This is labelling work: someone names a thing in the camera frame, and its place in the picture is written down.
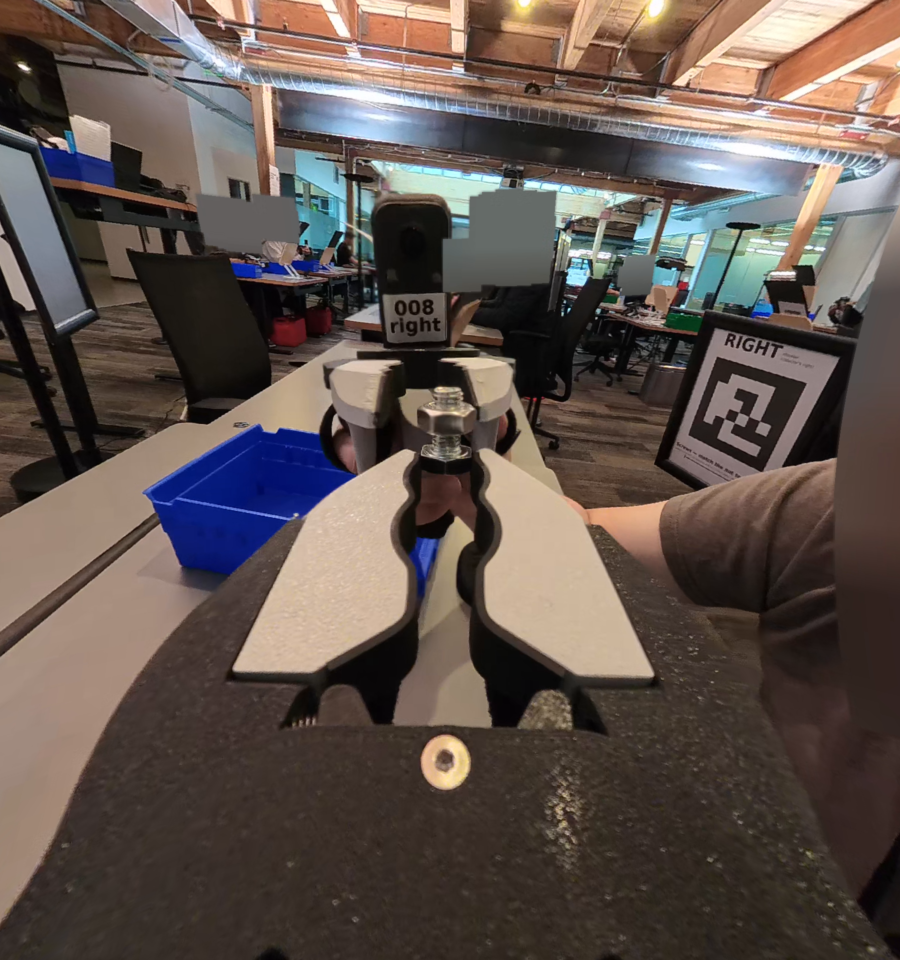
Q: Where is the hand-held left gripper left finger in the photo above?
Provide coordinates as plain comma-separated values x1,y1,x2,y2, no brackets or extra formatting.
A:
230,450,421,685

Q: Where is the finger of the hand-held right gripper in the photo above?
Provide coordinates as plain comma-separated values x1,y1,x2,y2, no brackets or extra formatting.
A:
438,356,516,453
328,360,407,475

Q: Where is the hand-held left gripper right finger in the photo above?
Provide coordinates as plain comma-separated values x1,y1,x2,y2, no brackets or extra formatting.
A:
468,450,657,691

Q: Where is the small metal part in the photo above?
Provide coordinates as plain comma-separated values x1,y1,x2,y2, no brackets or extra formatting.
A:
417,401,476,434

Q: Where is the short steel bolt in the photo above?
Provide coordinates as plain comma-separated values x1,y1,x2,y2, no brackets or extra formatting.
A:
418,385,475,474

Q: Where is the blue plastic bin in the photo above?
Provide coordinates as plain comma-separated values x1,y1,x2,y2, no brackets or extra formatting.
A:
142,425,441,595
39,146,116,187

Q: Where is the person's right forearm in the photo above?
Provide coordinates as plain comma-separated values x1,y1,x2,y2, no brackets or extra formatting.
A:
562,498,670,560

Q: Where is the person's right hand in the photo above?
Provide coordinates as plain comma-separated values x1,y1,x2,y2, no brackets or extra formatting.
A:
333,405,513,535

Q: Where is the black floor lamp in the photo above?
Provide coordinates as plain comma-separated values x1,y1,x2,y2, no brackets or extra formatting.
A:
722,221,763,318
342,172,377,264

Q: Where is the grey metal bin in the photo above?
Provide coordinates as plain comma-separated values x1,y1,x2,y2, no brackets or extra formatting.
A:
637,363,688,407

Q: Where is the person's torso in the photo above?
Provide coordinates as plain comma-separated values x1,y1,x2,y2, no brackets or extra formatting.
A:
658,457,900,960

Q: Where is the framed marker sign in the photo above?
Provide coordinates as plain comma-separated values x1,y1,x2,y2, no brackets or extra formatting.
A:
654,310,858,490

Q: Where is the wooden top desk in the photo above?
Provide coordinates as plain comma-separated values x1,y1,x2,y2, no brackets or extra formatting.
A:
0,168,198,226

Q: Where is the display screen on black stand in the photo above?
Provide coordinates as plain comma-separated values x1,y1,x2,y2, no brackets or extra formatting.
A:
0,116,146,504

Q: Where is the wooden support post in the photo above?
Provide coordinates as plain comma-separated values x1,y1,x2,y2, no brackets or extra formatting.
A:
249,84,281,198

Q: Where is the silver ventilation duct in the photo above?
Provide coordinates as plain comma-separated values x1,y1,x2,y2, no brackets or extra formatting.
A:
37,0,891,179

